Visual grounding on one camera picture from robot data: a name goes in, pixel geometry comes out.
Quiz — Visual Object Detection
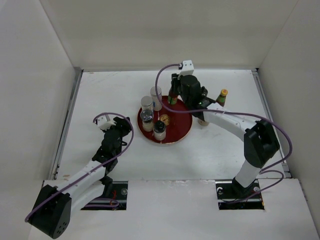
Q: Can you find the green-label sauce bottle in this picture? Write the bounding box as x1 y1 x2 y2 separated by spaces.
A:
167 87 178 105
215 89 228 107

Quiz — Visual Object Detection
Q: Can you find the white bead jar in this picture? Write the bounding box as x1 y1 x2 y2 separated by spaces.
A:
150 86 162 112
140 96 154 112

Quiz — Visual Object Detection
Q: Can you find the black-top grinder bottle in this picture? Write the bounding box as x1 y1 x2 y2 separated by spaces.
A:
140 109 154 132

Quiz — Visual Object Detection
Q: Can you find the small black-capped powder bottle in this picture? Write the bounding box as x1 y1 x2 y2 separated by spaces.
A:
153 120 166 141

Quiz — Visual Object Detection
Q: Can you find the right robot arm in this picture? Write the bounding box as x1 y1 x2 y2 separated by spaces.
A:
170 73 280 198

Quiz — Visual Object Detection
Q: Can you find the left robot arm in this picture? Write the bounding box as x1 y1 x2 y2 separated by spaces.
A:
24 113 134 239

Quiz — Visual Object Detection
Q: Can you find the near black-lid seasoning jar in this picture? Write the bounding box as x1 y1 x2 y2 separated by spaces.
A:
197 119 210 126

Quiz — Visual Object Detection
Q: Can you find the red round tray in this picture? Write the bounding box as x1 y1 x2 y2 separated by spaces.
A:
137 108 193 144

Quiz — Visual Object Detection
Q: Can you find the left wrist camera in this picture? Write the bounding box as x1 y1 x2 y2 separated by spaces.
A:
95 114 116 131

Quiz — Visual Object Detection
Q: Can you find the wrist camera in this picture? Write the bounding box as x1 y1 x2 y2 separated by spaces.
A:
95 114 116 131
178 60 194 76

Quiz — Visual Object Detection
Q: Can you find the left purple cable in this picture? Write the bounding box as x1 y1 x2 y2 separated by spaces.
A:
24 112 136 223

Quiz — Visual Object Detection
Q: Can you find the purple cable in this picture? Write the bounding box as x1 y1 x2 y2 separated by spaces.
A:
24 112 136 223
154 62 293 203

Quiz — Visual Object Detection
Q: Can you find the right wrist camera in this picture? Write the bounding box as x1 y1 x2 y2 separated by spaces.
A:
178 60 194 76

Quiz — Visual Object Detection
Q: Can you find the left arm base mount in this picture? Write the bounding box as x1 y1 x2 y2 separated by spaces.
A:
81 181 129 211

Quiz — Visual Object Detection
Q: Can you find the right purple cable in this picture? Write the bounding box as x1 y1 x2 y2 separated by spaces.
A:
154 62 293 203

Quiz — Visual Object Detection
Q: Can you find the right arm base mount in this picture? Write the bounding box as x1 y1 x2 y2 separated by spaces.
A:
215 180 265 211

